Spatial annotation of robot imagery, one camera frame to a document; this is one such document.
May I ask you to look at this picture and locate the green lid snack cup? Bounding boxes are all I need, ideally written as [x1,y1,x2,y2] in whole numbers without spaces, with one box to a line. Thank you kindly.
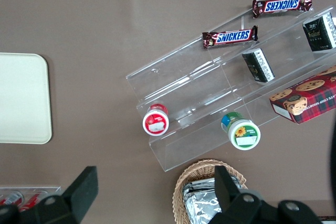
[220,111,261,151]

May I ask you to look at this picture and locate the dark green tea box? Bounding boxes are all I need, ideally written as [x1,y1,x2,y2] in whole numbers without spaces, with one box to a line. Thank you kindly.
[302,12,336,53]
[241,47,276,85]

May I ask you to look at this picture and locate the clear acrylic bottle rack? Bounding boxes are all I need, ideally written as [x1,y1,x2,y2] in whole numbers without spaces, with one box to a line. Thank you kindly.
[0,185,61,209]

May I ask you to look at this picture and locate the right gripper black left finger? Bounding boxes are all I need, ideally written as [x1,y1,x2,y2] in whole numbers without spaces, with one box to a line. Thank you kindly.
[0,165,99,224]

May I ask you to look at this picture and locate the red lid snack cup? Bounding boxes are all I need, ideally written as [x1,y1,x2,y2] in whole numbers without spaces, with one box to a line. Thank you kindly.
[142,103,170,136]

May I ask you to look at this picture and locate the Snickers chocolate bar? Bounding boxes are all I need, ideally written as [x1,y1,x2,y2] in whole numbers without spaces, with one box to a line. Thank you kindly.
[251,0,313,19]
[201,25,259,49]

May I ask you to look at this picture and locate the cream plastic tray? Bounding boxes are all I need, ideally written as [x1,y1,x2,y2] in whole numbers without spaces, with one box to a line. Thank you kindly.
[0,52,53,145]

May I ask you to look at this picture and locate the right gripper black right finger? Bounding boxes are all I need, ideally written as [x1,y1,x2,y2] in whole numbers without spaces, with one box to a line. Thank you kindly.
[207,165,322,224]

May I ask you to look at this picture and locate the clear acrylic stepped shelf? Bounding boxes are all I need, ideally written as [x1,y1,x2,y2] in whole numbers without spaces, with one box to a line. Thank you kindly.
[125,0,336,173]

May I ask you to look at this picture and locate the foil wrapped packet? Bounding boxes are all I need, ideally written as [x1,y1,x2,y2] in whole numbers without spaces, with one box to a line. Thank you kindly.
[187,177,245,196]
[183,191,232,224]

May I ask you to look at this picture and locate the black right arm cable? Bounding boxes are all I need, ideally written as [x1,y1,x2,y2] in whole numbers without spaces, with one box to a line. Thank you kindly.
[324,125,336,192]

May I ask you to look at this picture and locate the red tartan cookie box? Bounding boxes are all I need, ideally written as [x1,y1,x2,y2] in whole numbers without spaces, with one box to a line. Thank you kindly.
[269,65,336,125]

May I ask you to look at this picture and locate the light wicker basket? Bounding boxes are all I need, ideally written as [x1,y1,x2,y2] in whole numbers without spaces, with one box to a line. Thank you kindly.
[172,158,249,224]

